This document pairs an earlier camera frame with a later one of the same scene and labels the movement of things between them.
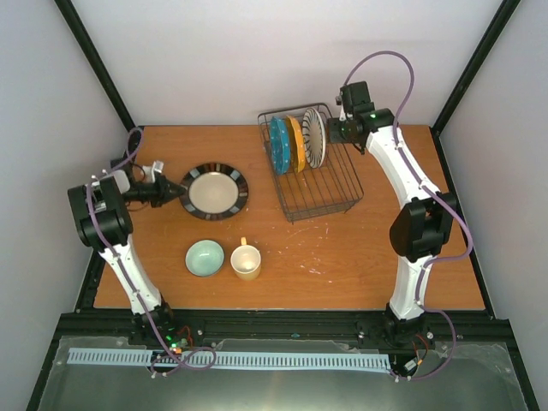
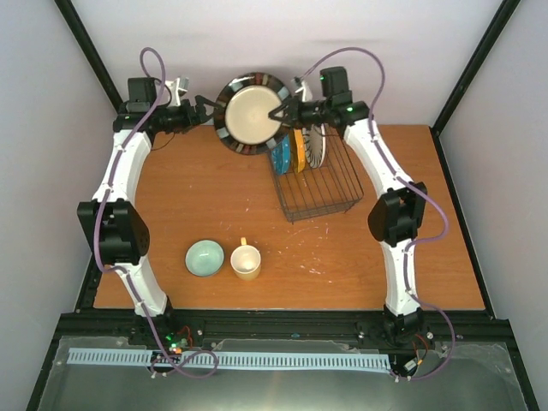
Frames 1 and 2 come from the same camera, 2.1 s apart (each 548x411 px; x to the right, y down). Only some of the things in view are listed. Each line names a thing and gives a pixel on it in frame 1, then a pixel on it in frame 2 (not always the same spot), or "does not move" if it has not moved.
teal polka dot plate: x=280 y=145 does not move
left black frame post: x=86 y=44 does not move
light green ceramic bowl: x=205 y=258 does not move
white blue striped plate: x=314 y=137 does not move
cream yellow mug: x=246 y=261 does not move
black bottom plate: x=214 y=191 to x=245 y=124
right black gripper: x=333 y=136 to x=272 y=115
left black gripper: x=163 y=193 to x=192 y=119
